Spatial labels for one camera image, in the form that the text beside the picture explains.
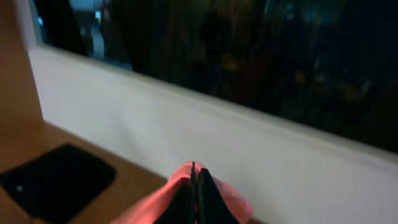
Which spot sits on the dark window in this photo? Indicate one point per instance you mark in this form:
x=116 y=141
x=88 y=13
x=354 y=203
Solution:
x=328 y=64

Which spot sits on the black folded fabric bag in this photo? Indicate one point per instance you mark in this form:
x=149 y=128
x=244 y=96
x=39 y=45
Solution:
x=58 y=185

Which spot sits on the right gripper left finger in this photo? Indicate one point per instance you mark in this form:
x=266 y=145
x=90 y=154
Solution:
x=182 y=207

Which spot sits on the pink t-shirt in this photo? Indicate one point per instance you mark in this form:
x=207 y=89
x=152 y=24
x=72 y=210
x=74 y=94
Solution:
x=151 y=207

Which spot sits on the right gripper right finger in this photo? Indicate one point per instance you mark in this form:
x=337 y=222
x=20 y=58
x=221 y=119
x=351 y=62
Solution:
x=211 y=207

